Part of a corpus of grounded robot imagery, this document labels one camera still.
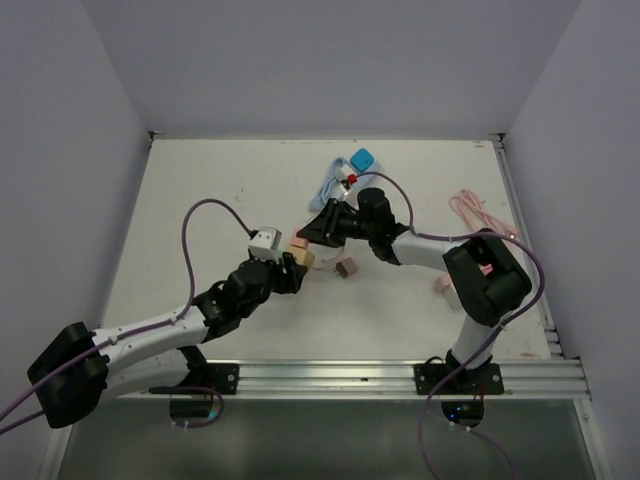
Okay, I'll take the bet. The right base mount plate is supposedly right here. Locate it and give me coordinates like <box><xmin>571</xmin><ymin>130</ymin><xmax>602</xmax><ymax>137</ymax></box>
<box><xmin>412</xmin><ymin>357</ymin><xmax>503</xmax><ymax>399</ymax></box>

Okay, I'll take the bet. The silver white charger block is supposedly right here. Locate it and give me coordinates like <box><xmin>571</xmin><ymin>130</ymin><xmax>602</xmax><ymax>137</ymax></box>
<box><xmin>442</xmin><ymin>284</ymin><xmax>461</xmax><ymax>311</ymax></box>

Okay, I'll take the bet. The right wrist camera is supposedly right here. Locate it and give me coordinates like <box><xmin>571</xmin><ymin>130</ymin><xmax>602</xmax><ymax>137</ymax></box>
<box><xmin>335</xmin><ymin>173</ymin><xmax>360</xmax><ymax>205</ymax></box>

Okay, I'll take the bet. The pink charger plug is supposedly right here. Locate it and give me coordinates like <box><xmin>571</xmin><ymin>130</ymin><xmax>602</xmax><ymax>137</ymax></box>
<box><xmin>290</xmin><ymin>236</ymin><xmax>309</xmax><ymax>249</ymax></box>

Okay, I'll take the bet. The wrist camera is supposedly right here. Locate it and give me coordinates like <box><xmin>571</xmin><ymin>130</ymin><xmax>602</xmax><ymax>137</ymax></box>
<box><xmin>335</xmin><ymin>173</ymin><xmax>360</xmax><ymax>205</ymax></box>
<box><xmin>248</xmin><ymin>226</ymin><xmax>282</xmax><ymax>263</ymax></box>

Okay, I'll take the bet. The light blue power strip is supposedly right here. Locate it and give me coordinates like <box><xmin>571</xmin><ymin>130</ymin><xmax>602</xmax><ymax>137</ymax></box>
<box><xmin>308</xmin><ymin>157</ymin><xmax>382</xmax><ymax>213</ymax></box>

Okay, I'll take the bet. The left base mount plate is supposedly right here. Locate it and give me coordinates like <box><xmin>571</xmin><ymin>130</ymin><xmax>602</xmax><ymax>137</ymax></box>
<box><xmin>149</xmin><ymin>363</ymin><xmax>240</xmax><ymax>396</ymax></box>

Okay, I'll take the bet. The white charger plug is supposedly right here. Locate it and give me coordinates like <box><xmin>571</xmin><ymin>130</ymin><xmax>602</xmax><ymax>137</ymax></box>
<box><xmin>334</xmin><ymin>168</ymin><xmax>350</xmax><ymax>184</ymax></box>

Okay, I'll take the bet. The pink power strip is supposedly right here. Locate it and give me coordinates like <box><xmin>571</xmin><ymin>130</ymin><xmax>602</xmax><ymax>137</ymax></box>
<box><xmin>434</xmin><ymin>265</ymin><xmax>493</xmax><ymax>293</ymax></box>

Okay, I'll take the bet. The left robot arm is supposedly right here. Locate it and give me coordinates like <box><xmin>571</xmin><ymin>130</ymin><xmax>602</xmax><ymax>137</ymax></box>
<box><xmin>27</xmin><ymin>252</ymin><xmax>308</xmax><ymax>429</ymax></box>

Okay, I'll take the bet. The brown plug adapter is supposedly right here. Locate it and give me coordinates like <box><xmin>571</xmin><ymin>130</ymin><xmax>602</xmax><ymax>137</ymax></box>
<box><xmin>335</xmin><ymin>257</ymin><xmax>359</xmax><ymax>279</ymax></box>

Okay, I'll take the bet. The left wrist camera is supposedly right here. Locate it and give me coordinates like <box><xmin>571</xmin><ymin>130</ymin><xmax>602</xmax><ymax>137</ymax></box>
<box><xmin>248</xmin><ymin>226</ymin><xmax>282</xmax><ymax>263</ymax></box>

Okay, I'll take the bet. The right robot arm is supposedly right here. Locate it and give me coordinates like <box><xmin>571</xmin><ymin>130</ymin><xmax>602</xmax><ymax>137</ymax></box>
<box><xmin>298</xmin><ymin>188</ymin><xmax>532</xmax><ymax>393</ymax></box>

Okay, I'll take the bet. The beige cube socket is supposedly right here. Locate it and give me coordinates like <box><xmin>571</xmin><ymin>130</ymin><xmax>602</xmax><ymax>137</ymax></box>
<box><xmin>292</xmin><ymin>248</ymin><xmax>315</xmax><ymax>269</ymax></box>

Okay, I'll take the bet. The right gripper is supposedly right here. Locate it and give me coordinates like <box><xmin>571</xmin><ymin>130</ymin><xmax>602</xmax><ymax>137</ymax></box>
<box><xmin>300</xmin><ymin>197</ymin><xmax>377</xmax><ymax>247</ymax></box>

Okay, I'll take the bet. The blue square charger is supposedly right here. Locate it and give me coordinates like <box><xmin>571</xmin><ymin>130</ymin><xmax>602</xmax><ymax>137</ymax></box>
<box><xmin>349</xmin><ymin>148</ymin><xmax>375</xmax><ymax>173</ymax></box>

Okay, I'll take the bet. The aluminium front rail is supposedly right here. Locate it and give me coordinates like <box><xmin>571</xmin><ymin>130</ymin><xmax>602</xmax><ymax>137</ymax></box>
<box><xmin>114</xmin><ymin>358</ymin><xmax>591</xmax><ymax>401</ymax></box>

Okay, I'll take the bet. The base mount plate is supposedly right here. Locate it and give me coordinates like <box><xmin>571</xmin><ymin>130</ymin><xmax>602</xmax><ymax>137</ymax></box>
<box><xmin>149</xmin><ymin>363</ymin><xmax>240</xmax><ymax>396</ymax></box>
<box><xmin>412</xmin><ymin>357</ymin><xmax>503</xmax><ymax>399</ymax></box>

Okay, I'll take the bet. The coiled pink cable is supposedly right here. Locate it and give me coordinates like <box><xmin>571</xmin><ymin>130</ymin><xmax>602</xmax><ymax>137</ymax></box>
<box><xmin>448</xmin><ymin>188</ymin><xmax>521</xmax><ymax>242</ymax></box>

